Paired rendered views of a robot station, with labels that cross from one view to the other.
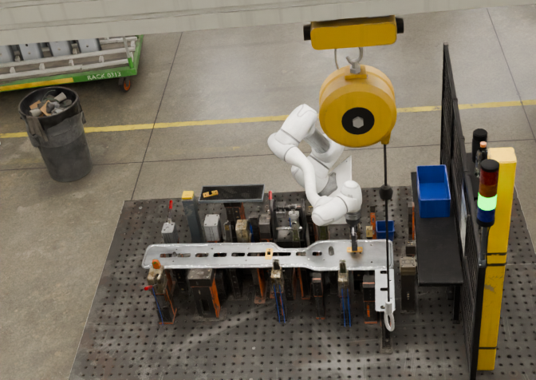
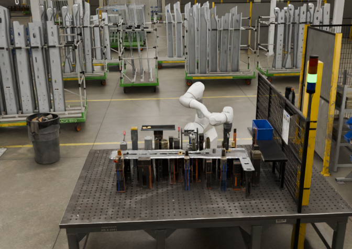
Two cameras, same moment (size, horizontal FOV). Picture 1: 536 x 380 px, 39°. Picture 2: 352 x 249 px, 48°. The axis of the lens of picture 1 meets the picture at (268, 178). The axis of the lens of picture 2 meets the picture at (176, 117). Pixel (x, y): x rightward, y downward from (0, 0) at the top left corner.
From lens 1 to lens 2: 1.60 m
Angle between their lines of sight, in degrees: 22
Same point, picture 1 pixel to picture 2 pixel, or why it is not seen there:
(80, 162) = (54, 153)
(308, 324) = (202, 191)
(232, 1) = not seen: outside the picture
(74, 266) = (51, 196)
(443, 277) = (276, 157)
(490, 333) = (307, 177)
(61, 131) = (48, 131)
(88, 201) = (58, 171)
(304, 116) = (198, 86)
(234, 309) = (158, 186)
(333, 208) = (220, 116)
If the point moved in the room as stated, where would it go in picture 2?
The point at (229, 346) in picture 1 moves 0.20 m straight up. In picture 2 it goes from (158, 200) to (158, 181)
